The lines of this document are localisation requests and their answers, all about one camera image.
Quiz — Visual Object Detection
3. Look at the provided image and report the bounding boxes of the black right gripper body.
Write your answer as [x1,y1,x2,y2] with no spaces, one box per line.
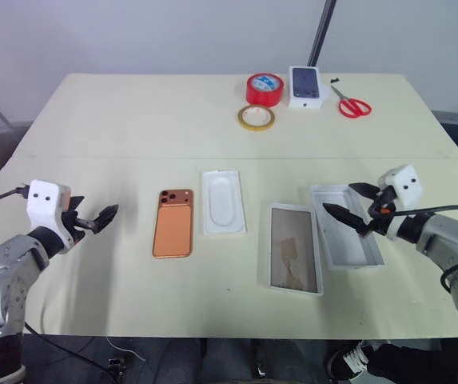
[366,186,397,237]

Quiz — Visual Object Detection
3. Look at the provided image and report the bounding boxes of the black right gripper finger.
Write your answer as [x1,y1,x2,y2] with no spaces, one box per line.
[348,182,381,199]
[322,202,372,238]

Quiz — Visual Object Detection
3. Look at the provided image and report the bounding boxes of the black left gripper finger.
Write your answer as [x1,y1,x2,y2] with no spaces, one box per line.
[68,194,86,215]
[92,203,120,235]

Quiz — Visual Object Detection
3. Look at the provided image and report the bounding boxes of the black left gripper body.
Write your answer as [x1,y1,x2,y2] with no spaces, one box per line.
[62,210,95,246]

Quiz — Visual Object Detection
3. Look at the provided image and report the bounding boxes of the white box base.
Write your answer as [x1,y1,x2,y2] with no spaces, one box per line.
[309,183,386,270]

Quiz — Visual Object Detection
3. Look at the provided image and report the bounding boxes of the white box lid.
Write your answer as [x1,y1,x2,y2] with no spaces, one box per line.
[257,203,325,299]

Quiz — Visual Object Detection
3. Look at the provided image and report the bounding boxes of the white box with phone print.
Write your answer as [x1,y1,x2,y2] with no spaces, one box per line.
[287,65,331,111]

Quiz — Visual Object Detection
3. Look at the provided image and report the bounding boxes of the white plastic phone tray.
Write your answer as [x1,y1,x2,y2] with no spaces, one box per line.
[201,170,250,238]

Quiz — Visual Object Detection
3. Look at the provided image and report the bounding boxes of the orange smartphone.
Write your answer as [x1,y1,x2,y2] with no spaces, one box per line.
[151,189,195,260]

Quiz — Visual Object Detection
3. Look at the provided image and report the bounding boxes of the red tape roll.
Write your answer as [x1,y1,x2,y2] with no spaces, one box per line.
[245,72,285,108]

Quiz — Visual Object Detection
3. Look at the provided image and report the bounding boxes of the yellow tape roll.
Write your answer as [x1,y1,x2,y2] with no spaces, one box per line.
[235,104,276,131]

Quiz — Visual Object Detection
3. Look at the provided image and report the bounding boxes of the black and white sneaker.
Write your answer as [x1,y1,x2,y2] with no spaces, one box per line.
[324,339,374,380]

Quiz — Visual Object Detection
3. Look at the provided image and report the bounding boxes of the black metal pole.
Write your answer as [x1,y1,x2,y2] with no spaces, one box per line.
[306,0,338,67]

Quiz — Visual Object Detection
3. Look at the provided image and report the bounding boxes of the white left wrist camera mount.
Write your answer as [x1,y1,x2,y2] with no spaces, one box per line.
[26,179,76,255]

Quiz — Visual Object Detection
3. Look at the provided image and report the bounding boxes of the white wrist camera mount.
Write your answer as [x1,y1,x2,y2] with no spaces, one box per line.
[377,163,424,241]
[26,179,76,255]

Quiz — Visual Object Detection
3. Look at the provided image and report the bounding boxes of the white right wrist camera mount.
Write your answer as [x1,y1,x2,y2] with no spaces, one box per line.
[377,163,424,241]

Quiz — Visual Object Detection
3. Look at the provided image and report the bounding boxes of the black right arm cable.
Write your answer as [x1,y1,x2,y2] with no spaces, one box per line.
[390,204,458,297]

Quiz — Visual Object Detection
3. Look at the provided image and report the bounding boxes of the red handled scissors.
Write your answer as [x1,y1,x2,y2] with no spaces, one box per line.
[329,83,373,119]

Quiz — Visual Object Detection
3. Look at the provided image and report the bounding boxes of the black floor cable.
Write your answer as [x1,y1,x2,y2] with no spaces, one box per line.
[23,322,110,371]

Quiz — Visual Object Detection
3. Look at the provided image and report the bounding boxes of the thin white cord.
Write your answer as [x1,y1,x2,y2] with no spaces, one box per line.
[106,337,147,362]

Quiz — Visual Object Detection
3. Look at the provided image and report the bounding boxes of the small black floor bracket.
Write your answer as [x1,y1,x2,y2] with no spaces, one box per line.
[107,357,125,378]

